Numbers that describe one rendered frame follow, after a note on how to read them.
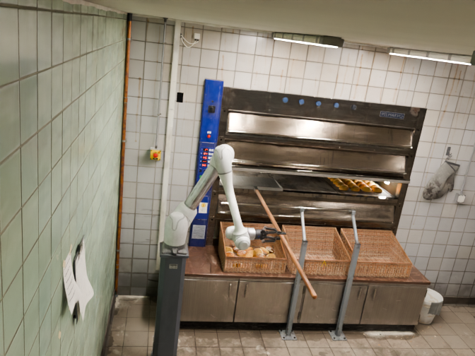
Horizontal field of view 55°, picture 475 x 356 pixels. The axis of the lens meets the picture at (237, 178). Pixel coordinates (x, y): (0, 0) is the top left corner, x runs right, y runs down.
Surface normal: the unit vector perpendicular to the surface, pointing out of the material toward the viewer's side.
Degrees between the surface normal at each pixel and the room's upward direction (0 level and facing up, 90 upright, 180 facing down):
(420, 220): 90
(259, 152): 71
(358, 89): 90
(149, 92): 90
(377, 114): 91
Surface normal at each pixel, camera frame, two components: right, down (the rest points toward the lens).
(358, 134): 0.14, -0.04
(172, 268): 0.16, 0.32
